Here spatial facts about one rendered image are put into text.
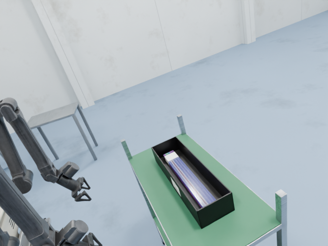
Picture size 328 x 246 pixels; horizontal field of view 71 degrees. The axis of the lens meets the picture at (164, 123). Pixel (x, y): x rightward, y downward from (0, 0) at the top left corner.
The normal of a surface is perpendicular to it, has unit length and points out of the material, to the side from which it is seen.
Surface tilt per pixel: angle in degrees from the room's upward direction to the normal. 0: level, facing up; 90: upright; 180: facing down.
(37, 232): 78
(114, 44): 90
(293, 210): 0
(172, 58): 90
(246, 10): 90
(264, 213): 0
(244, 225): 0
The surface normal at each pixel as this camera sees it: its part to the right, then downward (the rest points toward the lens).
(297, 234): -0.25, -0.85
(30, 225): 0.41, 0.31
